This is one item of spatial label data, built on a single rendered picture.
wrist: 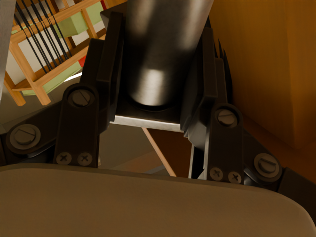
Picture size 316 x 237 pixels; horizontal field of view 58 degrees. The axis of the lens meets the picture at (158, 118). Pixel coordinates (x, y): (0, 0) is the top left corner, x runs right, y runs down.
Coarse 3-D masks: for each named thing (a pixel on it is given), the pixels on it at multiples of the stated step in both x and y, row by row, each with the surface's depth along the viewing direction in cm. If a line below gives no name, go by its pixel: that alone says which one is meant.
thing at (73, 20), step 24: (24, 0) 283; (48, 0) 352; (96, 0) 354; (48, 24) 294; (72, 24) 333; (48, 48) 294; (72, 48) 383; (24, 72) 280; (48, 72) 294; (72, 72) 335
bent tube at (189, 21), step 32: (128, 0) 10; (160, 0) 9; (192, 0) 9; (128, 32) 11; (160, 32) 10; (192, 32) 10; (128, 64) 12; (160, 64) 11; (128, 96) 13; (160, 96) 13; (160, 128) 14
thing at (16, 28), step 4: (64, 0) 779; (64, 4) 783; (64, 8) 784; (16, 16) 809; (44, 16) 781; (48, 16) 788; (36, 20) 781; (16, 24) 778; (24, 24) 779; (12, 28) 776; (16, 28) 778; (20, 28) 789; (24, 28) 791; (12, 32) 791
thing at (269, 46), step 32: (224, 0) 30; (256, 0) 25; (288, 0) 22; (224, 32) 33; (256, 32) 27; (288, 32) 23; (256, 64) 29; (288, 64) 25; (256, 96) 32; (288, 96) 26; (288, 128) 29
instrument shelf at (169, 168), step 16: (144, 128) 44; (256, 128) 34; (160, 144) 37; (176, 144) 36; (272, 144) 31; (176, 160) 34; (288, 160) 28; (304, 160) 28; (176, 176) 32; (304, 176) 26
